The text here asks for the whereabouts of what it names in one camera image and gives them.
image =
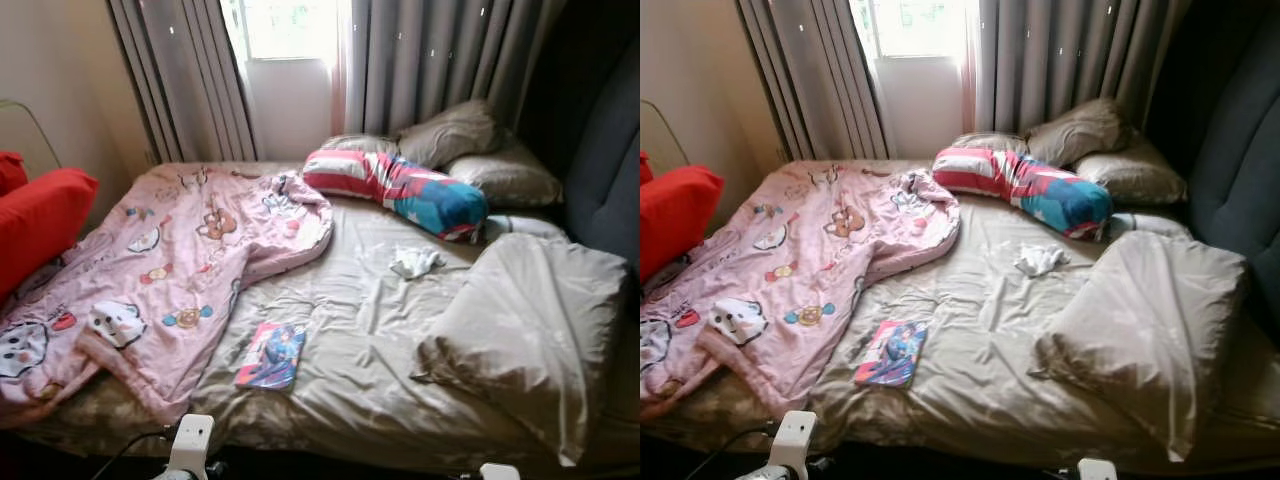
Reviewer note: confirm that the red folded mattress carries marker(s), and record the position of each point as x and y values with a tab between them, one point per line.
680	220
40	225

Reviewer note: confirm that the beige pillow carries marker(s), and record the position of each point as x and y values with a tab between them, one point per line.
510	180
990	141
1135	178
360	143
1080	128
450	130

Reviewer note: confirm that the pink cartoon print blanket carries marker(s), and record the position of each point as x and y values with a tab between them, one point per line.
170	270
790	270

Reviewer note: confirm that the grey pleated curtain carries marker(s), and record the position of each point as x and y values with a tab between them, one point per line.
810	80
430	60
1060	60
180	80

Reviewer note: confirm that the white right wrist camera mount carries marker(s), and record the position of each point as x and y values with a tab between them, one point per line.
1097	470
500	472

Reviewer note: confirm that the pale small pillow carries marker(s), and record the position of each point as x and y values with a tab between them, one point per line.
530	226
1160	223

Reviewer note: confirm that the colourful comic book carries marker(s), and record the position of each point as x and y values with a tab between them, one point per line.
270	355
890	352

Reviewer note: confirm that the white crumpled cloth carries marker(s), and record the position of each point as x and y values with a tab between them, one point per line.
1040	260
415	262

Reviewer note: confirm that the red white teal bolster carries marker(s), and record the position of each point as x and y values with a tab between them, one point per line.
400	190
1030	190

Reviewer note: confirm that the dark grey padded headboard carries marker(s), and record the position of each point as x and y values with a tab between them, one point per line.
610	150
1240	150

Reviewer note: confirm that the pink sheer curtain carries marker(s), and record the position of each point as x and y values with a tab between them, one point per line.
340	70
969	70

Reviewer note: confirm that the barred window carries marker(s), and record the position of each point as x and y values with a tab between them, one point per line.
915	28
285	30

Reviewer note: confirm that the bed with beige sheet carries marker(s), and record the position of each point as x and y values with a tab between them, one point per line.
980	330
360	330

